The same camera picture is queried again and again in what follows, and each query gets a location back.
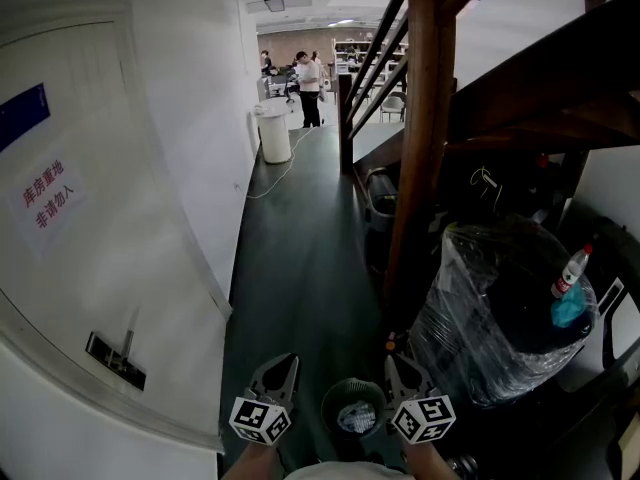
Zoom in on blue sign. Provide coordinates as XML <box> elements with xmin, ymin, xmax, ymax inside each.
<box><xmin>0</xmin><ymin>81</ymin><xmax>52</xmax><ymax>155</ymax></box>

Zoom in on dark grey washing machine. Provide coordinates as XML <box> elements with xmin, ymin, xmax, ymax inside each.
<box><xmin>439</xmin><ymin>367</ymin><xmax>632</xmax><ymax>480</ymax></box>

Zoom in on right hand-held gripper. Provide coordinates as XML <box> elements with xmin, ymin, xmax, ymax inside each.
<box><xmin>382</xmin><ymin>351</ymin><xmax>458</xmax><ymax>445</ymax></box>

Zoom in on person's left forearm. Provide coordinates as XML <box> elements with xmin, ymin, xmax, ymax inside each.
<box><xmin>223</xmin><ymin>440</ymin><xmax>282</xmax><ymax>480</ymax></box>

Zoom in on white paper sign red text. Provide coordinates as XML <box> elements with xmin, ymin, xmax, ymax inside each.
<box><xmin>6</xmin><ymin>148</ymin><xmax>91</xmax><ymax>263</ymax></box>

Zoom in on grey chair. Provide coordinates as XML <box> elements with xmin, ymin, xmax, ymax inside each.
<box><xmin>378</xmin><ymin>91</ymin><xmax>408</xmax><ymax>125</ymax></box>

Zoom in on plastic-wrapped black object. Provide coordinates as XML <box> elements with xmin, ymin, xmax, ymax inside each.
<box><xmin>406</xmin><ymin>219</ymin><xmax>600</xmax><ymax>410</ymax></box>

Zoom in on grey lidded bin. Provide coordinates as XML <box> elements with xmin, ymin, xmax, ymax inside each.
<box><xmin>362</xmin><ymin>166</ymin><xmax>402</xmax><ymax>235</ymax></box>

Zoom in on blue-green crumpled rag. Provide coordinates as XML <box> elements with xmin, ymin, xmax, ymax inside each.
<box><xmin>549</xmin><ymin>280</ymin><xmax>590</xmax><ymax>330</ymax></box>

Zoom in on dark wooden staircase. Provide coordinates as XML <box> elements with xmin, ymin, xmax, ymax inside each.
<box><xmin>336</xmin><ymin>0</ymin><xmax>640</xmax><ymax>319</ymax></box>

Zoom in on white shelving unit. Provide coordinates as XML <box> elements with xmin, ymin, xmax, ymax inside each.
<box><xmin>331</xmin><ymin>36</ymin><xmax>410</xmax><ymax>78</ymax></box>

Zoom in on white door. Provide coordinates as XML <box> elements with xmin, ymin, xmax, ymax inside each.
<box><xmin>0</xmin><ymin>0</ymin><xmax>235</xmax><ymax>453</ymax></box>

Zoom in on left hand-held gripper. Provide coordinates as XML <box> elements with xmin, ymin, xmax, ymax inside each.
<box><xmin>227</xmin><ymin>351</ymin><xmax>302</xmax><ymax>448</ymax></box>

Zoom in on round dark green basket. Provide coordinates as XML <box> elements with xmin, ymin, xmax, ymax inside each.
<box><xmin>319</xmin><ymin>376</ymin><xmax>388</xmax><ymax>443</ymax></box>

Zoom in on blue checked clothes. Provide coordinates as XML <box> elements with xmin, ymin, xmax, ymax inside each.
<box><xmin>336</xmin><ymin>399</ymin><xmax>378</xmax><ymax>435</ymax></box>

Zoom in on person's white t-shirt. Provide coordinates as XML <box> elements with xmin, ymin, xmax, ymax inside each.
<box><xmin>281</xmin><ymin>460</ymin><xmax>417</xmax><ymax>480</ymax></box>

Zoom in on white appliance with black frame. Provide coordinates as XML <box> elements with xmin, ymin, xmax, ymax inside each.
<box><xmin>592</xmin><ymin>215</ymin><xmax>640</xmax><ymax>372</ymax></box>

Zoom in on metal door handle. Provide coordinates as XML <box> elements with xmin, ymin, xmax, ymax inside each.
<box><xmin>83</xmin><ymin>328</ymin><xmax>148</xmax><ymax>393</ymax></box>

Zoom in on person's right forearm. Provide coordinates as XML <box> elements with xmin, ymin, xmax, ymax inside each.
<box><xmin>401</xmin><ymin>440</ymin><xmax>460</xmax><ymax>480</ymax></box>

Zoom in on white round bin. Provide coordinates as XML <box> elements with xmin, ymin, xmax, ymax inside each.
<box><xmin>251</xmin><ymin>101</ymin><xmax>295</xmax><ymax>166</ymax></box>

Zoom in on red label water bottle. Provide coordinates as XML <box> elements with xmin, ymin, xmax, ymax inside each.
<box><xmin>549</xmin><ymin>242</ymin><xmax>595</xmax><ymax>300</ymax></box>

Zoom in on white floor cable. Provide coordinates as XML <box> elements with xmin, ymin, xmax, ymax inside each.
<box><xmin>244</xmin><ymin>124</ymin><xmax>320</xmax><ymax>201</ymax></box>

